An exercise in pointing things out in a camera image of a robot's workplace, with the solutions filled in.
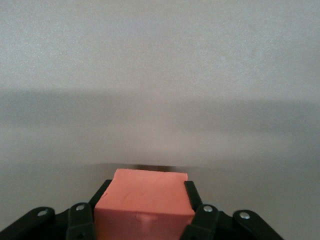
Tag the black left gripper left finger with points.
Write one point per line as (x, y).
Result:
(77, 222)

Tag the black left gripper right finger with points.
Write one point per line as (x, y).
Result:
(207, 222)

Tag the orange foam cube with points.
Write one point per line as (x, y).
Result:
(145, 200)

